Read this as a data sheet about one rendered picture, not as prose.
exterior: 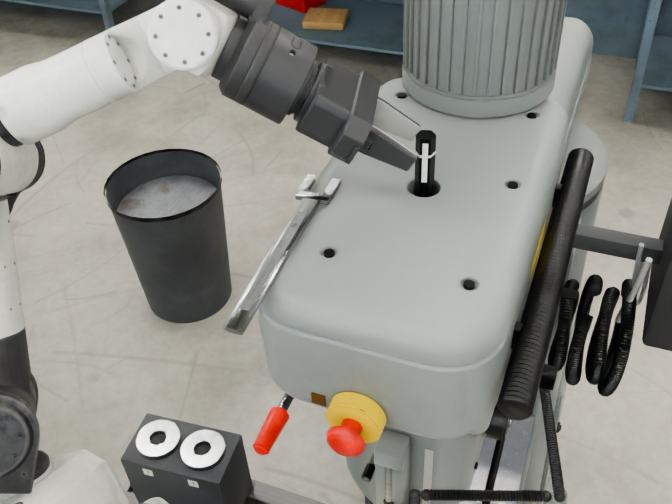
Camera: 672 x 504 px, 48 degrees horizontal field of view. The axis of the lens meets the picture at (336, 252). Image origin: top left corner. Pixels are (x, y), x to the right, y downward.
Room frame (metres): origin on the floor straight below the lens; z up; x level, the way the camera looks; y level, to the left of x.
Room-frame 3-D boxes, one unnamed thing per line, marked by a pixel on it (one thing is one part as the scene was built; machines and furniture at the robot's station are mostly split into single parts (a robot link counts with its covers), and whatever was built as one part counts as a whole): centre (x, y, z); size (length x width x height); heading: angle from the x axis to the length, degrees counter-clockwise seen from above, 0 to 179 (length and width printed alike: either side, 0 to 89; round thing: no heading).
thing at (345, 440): (0.45, 0.00, 1.76); 0.04 x 0.03 x 0.04; 66
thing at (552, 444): (0.55, -0.26, 1.58); 0.17 x 0.01 x 0.01; 172
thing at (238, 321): (0.59, 0.05, 1.89); 0.24 x 0.04 x 0.01; 158
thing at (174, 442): (0.91, 0.34, 1.00); 0.22 x 0.12 x 0.20; 71
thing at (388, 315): (0.69, -0.11, 1.81); 0.47 x 0.26 x 0.16; 156
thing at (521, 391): (0.65, -0.25, 1.79); 0.45 x 0.04 x 0.04; 156
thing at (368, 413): (0.47, -0.01, 1.76); 0.06 x 0.02 x 0.06; 66
